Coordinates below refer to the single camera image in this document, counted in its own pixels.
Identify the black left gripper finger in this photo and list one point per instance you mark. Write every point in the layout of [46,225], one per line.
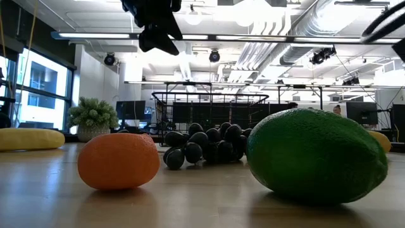
[173,27]
[156,39]

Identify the small orange fruit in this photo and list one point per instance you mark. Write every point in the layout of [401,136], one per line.
[118,161]

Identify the yellow banana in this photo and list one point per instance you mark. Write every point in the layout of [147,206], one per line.
[30,139]

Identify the green lime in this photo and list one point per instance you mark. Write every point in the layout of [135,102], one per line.
[316,156]

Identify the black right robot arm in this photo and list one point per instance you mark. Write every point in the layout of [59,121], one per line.
[381,24]

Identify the black ceiling spotlight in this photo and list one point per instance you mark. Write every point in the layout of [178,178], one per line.
[214,56]
[109,59]
[322,55]

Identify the long ceiling light bar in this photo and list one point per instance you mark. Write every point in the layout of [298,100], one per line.
[95,35]

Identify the black computer monitor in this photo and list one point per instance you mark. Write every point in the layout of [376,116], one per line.
[361,113]
[399,122]
[130,110]

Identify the green potted plant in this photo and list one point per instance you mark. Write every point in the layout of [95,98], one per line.
[93,115]

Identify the dark purple grape bunch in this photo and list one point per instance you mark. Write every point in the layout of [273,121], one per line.
[202,142]

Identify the large window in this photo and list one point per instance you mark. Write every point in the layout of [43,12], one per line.
[42,88]

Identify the person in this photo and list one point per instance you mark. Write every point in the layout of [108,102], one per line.
[337,110]

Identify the yellow lemon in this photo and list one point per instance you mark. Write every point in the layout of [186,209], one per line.
[381,139]

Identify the silver ceiling duct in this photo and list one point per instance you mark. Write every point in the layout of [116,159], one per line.
[319,22]

